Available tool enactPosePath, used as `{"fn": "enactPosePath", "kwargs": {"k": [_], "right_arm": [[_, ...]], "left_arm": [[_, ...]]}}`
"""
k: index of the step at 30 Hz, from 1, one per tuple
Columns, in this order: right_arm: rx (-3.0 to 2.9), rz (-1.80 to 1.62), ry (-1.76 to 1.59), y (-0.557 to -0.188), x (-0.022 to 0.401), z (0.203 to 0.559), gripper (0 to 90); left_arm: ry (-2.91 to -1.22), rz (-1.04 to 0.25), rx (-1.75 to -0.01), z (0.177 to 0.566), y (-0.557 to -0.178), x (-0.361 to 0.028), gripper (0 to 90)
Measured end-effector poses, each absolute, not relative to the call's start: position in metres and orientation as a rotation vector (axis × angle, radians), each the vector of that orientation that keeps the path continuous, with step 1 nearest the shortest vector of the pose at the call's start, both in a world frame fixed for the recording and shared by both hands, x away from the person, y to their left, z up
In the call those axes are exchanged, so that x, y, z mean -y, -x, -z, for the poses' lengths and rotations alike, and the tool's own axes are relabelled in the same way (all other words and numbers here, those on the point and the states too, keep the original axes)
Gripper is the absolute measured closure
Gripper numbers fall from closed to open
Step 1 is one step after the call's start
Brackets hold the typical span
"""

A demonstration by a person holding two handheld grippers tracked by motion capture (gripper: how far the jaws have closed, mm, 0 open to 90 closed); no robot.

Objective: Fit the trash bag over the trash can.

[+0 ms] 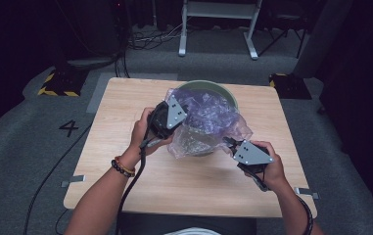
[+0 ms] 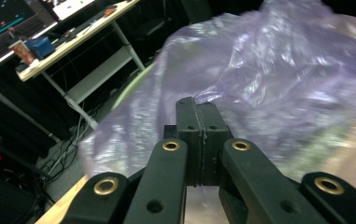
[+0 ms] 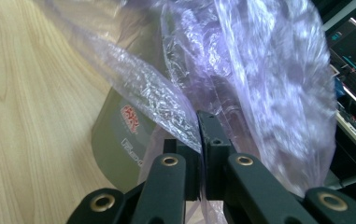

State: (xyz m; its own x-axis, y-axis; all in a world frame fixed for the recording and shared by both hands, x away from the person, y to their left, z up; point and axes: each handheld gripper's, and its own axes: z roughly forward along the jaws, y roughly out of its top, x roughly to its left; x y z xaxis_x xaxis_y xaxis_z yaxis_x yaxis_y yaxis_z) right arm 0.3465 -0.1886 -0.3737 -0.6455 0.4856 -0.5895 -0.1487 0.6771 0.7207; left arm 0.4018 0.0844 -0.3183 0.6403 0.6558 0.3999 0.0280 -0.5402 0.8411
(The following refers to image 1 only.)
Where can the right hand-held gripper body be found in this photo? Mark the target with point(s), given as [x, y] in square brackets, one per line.
[251, 156]

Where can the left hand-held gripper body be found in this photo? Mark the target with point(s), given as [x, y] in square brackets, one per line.
[166, 119]

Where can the clear plastic bag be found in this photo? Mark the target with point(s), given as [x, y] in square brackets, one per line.
[210, 117]

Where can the green round bin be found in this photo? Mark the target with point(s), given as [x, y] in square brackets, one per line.
[207, 84]

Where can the person's right hand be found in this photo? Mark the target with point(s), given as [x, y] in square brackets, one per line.
[277, 173]

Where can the person's left hand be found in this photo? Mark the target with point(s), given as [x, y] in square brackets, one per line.
[138, 133]

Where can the black yellow striped base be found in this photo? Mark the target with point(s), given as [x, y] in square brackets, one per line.
[290, 86]
[61, 84]

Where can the person's dark clothing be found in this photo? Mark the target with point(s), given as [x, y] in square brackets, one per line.
[187, 222]

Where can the white metal stand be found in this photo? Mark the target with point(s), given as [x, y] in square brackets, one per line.
[220, 9]

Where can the black tripod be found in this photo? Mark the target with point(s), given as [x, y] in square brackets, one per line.
[283, 32]

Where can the grey pillar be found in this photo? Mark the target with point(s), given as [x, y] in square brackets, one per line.
[321, 39]

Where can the metal table bracket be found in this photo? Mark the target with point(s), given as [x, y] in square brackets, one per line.
[74, 180]
[306, 192]

